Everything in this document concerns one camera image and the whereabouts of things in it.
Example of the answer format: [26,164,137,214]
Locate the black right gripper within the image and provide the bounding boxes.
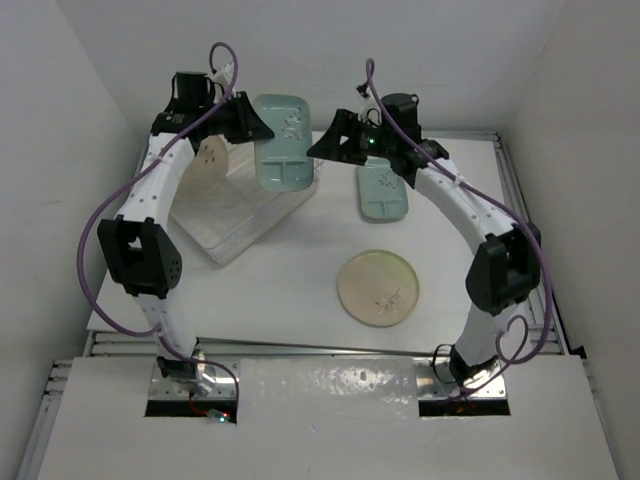
[309,108,396,165]

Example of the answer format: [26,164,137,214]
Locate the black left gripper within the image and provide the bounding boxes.
[199,91,273,145]

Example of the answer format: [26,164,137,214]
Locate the pink and cream round plate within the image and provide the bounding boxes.
[175,136,229,202]

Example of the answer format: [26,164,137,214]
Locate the teal rectangular divided plate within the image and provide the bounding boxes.
[356,157,409,222]

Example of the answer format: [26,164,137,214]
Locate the green and cream round plate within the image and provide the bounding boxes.
[336,249,420,328]

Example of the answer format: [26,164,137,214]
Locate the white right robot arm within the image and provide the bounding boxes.
[308,93,541,386]

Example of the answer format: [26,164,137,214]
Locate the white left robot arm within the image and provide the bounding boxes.
[97,71,274,383]

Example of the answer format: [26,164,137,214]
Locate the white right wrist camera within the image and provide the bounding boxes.
[356,83,376,118]

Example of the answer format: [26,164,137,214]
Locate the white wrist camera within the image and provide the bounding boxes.
[212,62,235,91]
[356,83,376,118]

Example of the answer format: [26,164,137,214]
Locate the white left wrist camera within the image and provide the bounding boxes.
[212,62,235,91]

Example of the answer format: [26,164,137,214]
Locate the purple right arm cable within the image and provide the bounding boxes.
[364,57,554,401]

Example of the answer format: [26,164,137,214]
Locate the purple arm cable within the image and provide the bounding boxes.
[364,57,554,401]
[75,41,244,416]

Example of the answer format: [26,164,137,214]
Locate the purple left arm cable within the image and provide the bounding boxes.
[75,41,244,416]

